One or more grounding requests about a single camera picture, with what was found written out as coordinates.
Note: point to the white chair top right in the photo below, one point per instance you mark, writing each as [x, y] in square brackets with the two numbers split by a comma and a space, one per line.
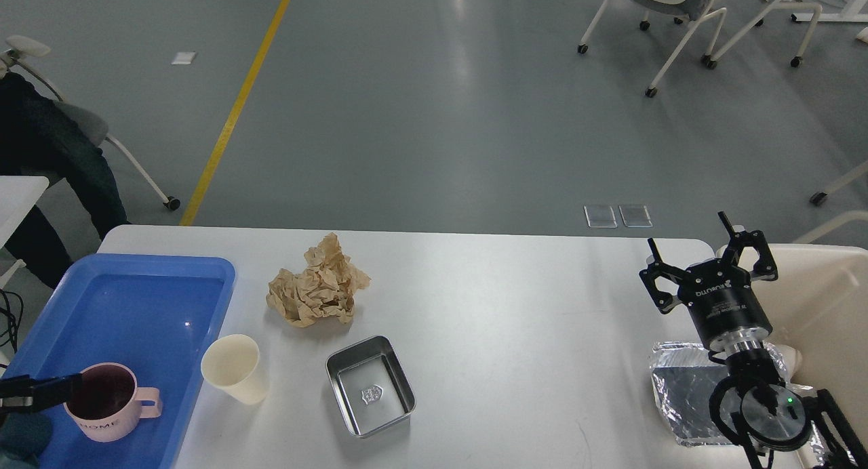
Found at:
[693, 12]

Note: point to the grey office chair left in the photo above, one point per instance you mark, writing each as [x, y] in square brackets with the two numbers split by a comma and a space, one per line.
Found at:
[92, 125]

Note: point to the floor outlet plate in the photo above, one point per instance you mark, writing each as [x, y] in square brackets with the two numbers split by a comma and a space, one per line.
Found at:
[635, 216]
[600, 216]

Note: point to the stainless steel rectangular tray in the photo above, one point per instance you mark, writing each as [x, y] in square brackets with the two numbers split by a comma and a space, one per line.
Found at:
[370, 387]

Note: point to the crumpled brown paper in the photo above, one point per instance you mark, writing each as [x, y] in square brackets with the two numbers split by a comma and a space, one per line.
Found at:
[326, 288]

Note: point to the person in beige sweater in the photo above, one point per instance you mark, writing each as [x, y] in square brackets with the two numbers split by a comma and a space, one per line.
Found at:
[35, 133]

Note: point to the white side table left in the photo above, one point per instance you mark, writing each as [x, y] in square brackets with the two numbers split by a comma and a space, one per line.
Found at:
[19, 194]

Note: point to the beige plastic bin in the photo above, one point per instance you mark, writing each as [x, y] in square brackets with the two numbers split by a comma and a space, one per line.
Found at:
[817, 310]

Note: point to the floor outlet plate left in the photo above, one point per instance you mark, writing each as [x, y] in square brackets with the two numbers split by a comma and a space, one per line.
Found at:
[600, 216]

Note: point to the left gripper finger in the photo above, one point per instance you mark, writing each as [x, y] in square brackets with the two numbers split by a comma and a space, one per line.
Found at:
[24, 394]

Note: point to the cream paper cup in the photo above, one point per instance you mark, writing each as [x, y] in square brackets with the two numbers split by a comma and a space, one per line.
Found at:
[235, 365]

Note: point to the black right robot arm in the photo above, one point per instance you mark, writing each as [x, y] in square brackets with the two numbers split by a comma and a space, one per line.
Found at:
[751, 251]

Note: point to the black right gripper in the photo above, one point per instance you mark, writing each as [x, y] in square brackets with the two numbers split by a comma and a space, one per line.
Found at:
[722, 299]

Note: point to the pink mug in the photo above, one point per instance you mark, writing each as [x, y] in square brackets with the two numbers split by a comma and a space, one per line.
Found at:
[109, 403]

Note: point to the white chair leg right edge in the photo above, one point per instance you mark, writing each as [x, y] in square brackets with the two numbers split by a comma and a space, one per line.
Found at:
[818, 198]

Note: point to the blue plastic tray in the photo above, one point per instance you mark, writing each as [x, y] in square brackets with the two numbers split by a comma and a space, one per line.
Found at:
[153, 314]

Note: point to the floor outlet plate right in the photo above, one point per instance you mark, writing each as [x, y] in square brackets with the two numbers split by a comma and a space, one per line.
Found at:
[635, 216]

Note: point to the aluminium foil tray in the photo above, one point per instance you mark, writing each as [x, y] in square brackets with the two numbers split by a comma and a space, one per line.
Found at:
[684, 379]

